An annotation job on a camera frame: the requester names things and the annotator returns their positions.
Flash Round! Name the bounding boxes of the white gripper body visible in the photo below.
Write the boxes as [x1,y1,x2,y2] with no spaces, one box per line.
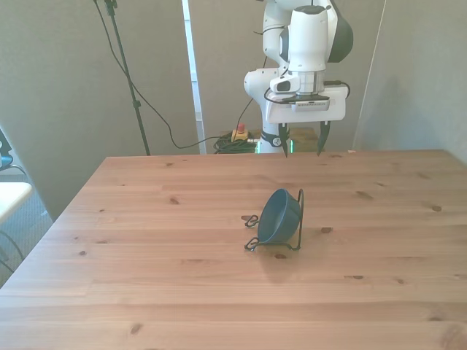
[265,84,347,124]

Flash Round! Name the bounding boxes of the black tripod camera cable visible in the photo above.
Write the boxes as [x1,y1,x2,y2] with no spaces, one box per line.
[93,0,224,150]

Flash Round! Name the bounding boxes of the black emergency stop cable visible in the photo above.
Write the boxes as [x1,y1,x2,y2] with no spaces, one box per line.
[236,97,255,127]

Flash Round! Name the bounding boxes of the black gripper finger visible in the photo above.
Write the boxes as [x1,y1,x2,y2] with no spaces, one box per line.
[279,122,290,158]
[316,120,331,157]

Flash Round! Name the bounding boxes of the green coiled cable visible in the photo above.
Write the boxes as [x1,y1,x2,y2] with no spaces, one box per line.
[212,133,258,155]

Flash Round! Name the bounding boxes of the white side table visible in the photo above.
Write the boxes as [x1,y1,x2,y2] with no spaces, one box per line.
[0,181,34,224]

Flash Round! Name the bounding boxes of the blue and black device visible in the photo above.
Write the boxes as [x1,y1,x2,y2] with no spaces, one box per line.
[0,126,14,169]

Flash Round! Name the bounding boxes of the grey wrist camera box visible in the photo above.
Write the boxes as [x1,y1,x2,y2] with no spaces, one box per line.
[290,100,331,112]

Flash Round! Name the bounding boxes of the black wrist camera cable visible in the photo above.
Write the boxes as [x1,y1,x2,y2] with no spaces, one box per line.
[252,24,351,106]

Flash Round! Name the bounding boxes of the black tripod camera stand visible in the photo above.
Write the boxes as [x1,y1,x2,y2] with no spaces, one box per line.
[93,0,152,157]

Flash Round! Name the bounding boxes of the white vertical frame post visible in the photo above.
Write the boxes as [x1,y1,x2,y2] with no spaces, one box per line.
[181,0,207,155]

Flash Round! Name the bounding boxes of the black wire dish rack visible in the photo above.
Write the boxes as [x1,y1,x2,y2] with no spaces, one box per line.
[241,188,305,253]

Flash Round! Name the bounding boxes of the yellow emergency stop button box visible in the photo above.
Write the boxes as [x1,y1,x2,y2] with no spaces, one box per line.
[231,123,250,144]

